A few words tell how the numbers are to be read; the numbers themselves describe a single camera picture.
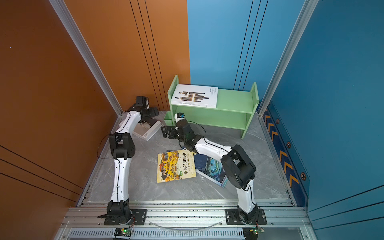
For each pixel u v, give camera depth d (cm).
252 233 71
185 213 76
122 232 71
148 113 98
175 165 89
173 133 77
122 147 68
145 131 102
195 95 89
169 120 103
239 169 49
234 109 85
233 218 72
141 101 88
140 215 74
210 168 89
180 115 77
